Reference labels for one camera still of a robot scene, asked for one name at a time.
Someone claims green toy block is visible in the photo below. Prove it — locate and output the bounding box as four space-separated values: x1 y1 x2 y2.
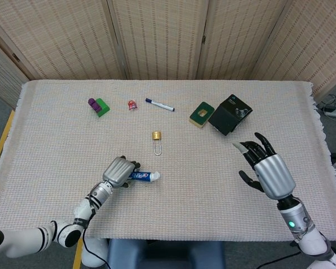
95 98 111 118

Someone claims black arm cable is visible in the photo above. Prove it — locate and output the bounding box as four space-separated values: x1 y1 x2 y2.
82 196 109 268

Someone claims brass long-shackle padlock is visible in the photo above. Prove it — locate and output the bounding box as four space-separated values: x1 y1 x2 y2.
152 131 162 156

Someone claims woven folding screen panel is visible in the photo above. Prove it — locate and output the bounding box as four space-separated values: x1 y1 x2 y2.
0 36 27 110
197 0 293 81
108 0 212 81
0 0 128 82
250 0 336 103

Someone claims black floor cable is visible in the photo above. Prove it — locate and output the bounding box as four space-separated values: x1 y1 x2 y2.
319 94 336 111

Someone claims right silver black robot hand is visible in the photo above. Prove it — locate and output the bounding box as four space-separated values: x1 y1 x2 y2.
231 132 297 200

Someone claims beige woven tablecloth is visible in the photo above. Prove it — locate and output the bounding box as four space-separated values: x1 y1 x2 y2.
0 80 336 242

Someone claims blue white toothpaste tube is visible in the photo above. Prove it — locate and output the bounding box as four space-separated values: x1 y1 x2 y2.
128 171 152 182

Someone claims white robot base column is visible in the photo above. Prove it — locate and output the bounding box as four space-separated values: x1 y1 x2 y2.
82 238 110 269

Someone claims black cardboard box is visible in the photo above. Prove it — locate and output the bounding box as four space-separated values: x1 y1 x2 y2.
208 94 254 137

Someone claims yellow green sponge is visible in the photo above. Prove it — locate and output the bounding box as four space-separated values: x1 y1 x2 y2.
188 101 216 129

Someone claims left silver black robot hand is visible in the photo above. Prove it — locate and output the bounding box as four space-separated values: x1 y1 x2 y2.
102 155 142 188

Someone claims blue grey robot torso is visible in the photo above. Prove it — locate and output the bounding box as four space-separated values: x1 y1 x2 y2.
108 239 225 269

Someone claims purple toy block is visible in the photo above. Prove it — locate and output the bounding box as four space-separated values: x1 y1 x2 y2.
87 98 100 112

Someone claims blue white marker pen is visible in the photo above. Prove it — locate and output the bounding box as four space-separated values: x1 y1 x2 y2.
145 97 176 113

